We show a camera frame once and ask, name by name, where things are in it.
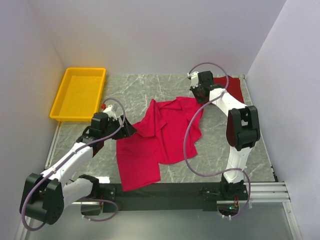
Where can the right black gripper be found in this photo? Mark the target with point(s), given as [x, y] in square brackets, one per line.
[200, 100]

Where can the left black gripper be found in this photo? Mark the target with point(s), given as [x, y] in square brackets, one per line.
[127, 130]

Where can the bright red t-shirt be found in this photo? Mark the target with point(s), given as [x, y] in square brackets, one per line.
[167, 133]

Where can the yellow plastic tray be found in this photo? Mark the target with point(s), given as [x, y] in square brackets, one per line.
[79, 94]

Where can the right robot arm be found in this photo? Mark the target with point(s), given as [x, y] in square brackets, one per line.
[242, 128]

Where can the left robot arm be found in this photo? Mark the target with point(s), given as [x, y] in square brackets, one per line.
[47, 194]

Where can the folded dark red t-shirt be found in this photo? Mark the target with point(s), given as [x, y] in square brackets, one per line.
[234, 86]

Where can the black base beam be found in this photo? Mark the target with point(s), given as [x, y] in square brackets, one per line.
[168, 196]

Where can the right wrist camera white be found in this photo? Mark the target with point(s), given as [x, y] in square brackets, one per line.
[193, 77]

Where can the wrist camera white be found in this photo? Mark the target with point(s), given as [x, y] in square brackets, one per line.
[193, 77]
[110, 112]

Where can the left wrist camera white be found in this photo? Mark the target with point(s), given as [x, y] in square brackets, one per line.
[110, 112]

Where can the aluminium rail frame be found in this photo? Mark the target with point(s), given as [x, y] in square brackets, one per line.
[265, 193]

